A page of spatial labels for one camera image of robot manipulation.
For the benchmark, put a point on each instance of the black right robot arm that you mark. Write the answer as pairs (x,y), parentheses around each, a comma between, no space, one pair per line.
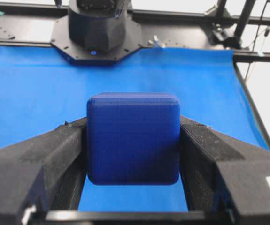
(97,32)

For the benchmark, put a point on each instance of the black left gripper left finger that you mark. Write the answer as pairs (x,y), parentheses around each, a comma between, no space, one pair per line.
(46,172)

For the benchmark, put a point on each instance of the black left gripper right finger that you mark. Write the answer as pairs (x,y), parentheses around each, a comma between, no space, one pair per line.
(221,173)

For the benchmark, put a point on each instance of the blue block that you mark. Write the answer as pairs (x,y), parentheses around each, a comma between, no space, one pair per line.
(133,139)

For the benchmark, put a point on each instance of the black camera stand post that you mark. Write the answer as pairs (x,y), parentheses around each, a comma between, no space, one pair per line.
(225,29)

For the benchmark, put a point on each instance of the black table frame rail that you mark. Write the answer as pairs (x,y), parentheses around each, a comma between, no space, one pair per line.
(47,26)

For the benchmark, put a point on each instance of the blue table cloth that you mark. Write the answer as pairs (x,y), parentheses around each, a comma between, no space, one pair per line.
(40,90)

